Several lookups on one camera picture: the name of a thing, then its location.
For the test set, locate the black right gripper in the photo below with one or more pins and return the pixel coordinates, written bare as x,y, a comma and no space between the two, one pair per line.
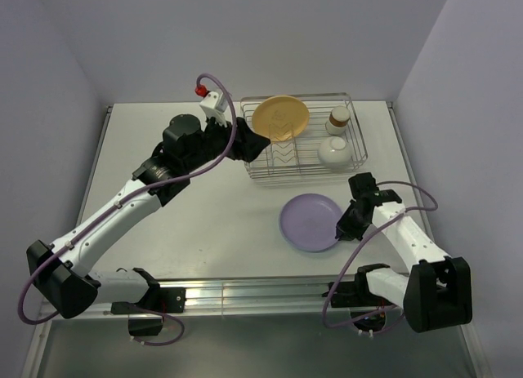
346,230

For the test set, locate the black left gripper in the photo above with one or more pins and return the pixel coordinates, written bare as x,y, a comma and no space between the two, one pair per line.
248,144

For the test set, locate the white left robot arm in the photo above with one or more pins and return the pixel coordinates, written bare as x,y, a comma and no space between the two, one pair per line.
62,270

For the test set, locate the purple plastic plate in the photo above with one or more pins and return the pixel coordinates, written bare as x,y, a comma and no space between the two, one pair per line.
316,207

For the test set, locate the metal wire dish rack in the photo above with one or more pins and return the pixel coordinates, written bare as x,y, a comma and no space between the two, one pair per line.
294,154

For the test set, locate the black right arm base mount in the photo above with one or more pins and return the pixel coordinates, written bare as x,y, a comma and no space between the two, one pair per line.
363,292

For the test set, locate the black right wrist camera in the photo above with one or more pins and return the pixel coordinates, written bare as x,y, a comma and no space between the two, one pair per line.
364,187

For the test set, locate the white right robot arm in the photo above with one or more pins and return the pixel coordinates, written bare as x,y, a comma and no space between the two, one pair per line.
437,290

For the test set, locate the white cup with wood patches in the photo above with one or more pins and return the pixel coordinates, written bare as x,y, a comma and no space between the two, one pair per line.
338,119

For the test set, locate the aluminium table edge rail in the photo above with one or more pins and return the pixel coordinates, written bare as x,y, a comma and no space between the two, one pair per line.
265,297

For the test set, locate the blue plastic plate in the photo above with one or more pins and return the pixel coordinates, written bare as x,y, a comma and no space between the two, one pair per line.
305,234

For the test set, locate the white ceramic bowl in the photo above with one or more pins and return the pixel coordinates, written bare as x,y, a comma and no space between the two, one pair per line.
334,152

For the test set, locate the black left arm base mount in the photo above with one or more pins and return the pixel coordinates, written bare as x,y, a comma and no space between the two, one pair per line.
165,300

